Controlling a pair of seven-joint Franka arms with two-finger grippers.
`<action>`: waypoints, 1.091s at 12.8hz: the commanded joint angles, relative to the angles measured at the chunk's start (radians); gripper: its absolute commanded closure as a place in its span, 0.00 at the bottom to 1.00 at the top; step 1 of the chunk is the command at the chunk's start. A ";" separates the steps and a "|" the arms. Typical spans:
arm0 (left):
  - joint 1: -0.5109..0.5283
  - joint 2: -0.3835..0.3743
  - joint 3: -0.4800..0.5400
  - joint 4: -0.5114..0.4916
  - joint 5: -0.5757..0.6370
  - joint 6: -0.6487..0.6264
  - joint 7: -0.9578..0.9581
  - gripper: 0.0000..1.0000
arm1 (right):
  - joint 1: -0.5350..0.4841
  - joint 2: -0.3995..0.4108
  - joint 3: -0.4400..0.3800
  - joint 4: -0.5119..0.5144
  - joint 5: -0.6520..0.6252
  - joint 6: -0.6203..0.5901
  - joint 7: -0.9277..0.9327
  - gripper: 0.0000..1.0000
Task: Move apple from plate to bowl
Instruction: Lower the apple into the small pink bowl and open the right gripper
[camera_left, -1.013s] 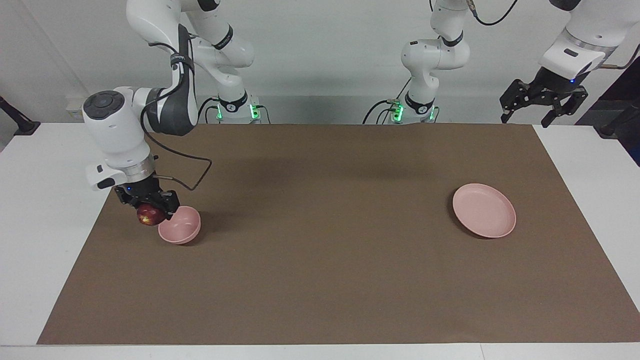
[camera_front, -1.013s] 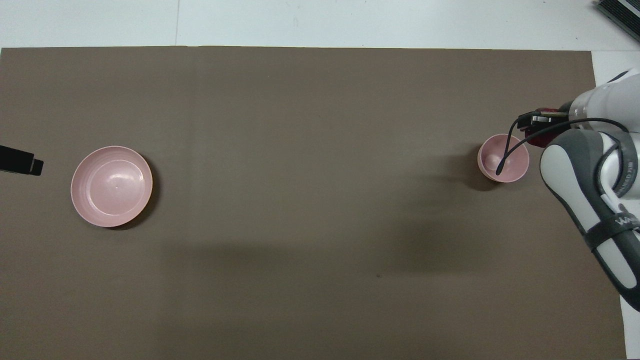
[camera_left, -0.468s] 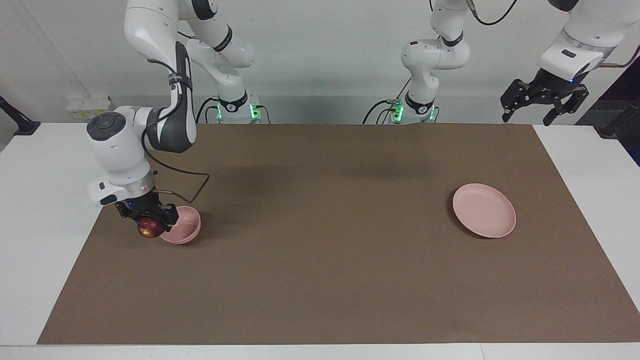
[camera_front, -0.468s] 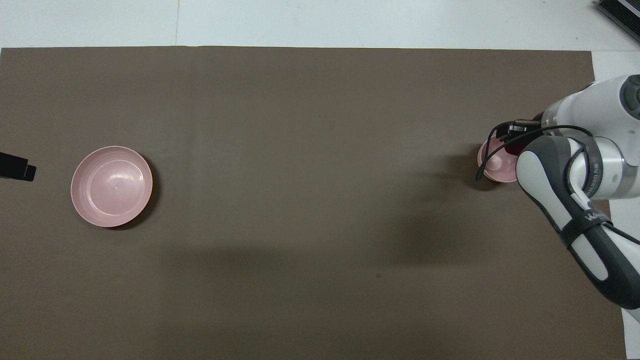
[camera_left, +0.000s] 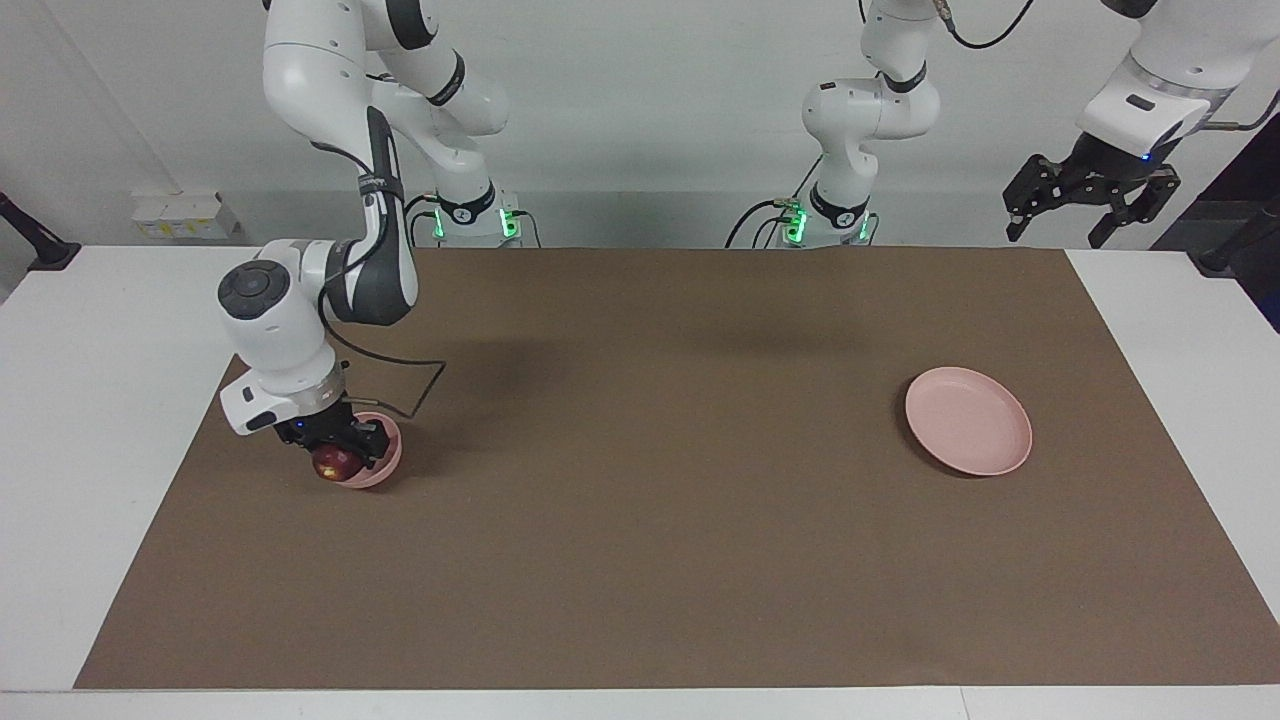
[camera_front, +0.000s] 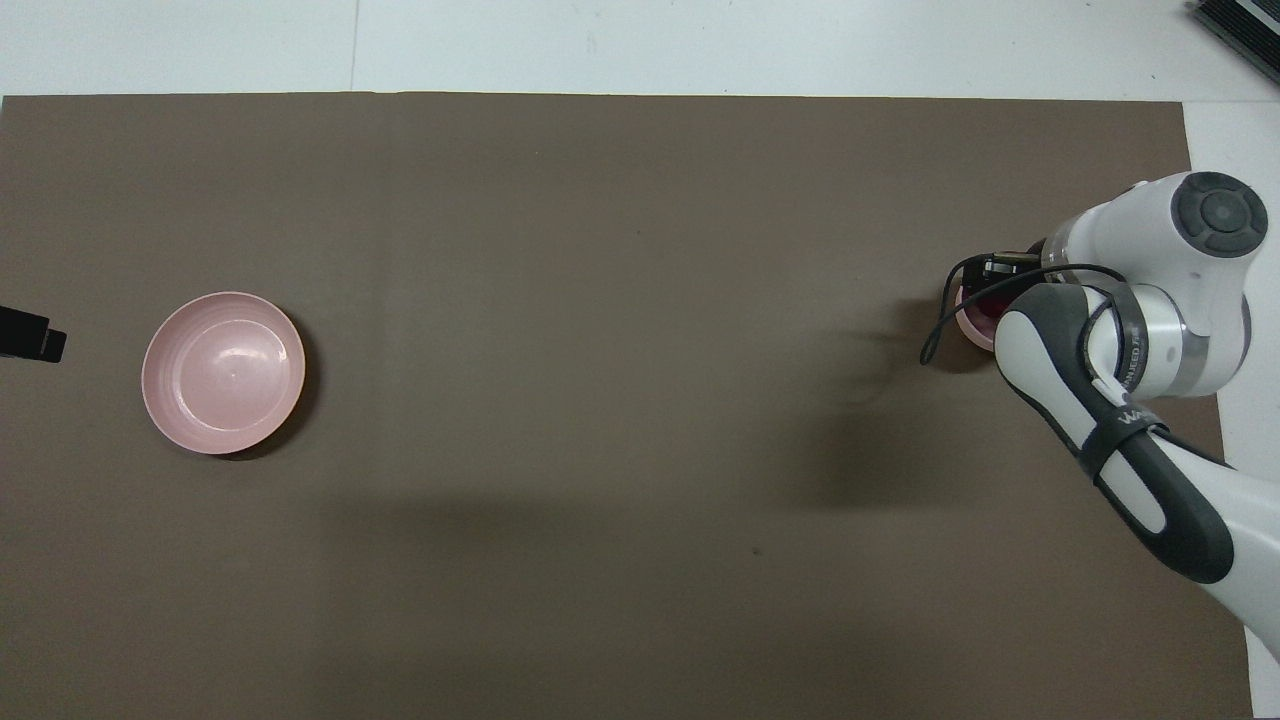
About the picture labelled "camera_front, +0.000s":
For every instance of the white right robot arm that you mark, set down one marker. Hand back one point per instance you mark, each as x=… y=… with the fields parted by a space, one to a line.
x=1130 y=230

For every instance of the pink plate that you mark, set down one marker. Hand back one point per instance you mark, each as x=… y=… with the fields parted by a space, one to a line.
x=222 y=372

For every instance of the brown table mat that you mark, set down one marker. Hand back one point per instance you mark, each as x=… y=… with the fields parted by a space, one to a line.
x=600 y=400

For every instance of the black ribbed device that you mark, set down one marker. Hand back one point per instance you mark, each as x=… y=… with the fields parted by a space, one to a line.
x=1245 y=35

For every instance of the pink bowl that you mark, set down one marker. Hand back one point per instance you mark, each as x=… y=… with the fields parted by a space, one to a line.
x=975 y=333

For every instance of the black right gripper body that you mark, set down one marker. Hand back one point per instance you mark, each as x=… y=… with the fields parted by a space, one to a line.
x=1005 y=275

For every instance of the red apple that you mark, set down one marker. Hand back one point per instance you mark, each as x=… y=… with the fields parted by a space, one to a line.
x=985 y=310

